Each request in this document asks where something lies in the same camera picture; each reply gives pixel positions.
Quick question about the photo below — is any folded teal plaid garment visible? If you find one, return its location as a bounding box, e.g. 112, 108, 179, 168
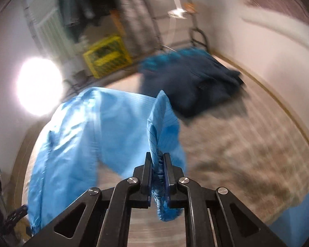
140, 51, 193, 74

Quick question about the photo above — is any folded dark blue garment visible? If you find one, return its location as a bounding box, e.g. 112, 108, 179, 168
140, 54, 245, 119

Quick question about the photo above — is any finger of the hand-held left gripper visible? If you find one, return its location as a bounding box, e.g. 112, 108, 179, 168
4, 204, 29, 223

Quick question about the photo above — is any yellow green patterned box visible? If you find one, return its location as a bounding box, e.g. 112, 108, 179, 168
83, 36, 132, 79

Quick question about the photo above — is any light blue work coat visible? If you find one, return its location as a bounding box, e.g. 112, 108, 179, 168
28, 87, 187, 233

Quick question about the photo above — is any green striped wall hanging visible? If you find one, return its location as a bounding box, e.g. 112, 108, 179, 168
22, 0, 75, 65

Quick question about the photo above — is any ring light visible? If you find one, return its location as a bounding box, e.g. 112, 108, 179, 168
17, 58, 63, 116

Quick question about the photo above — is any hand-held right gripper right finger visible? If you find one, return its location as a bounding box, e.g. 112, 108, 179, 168
163, 153, 289, 247

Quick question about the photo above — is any black metal clothes rack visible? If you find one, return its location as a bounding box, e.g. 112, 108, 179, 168
22, 0, 211, 93

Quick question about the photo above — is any yellow scarf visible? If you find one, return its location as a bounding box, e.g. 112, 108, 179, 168
111, 9, 125, 35

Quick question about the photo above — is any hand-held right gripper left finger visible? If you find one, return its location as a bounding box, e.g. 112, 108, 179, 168
23, 152, 153, 247

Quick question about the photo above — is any black metal loop rail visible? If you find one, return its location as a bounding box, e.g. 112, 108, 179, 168
190, 27, 209, 49

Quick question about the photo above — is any dark green jacket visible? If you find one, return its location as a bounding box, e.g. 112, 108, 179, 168
58, 0, 83, 27

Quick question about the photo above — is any grey plaid coat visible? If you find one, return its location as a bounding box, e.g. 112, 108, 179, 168
116, 0, 160, 47

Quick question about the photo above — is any plaid blanket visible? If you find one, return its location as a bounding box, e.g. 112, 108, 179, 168
22, 69, 309, 247

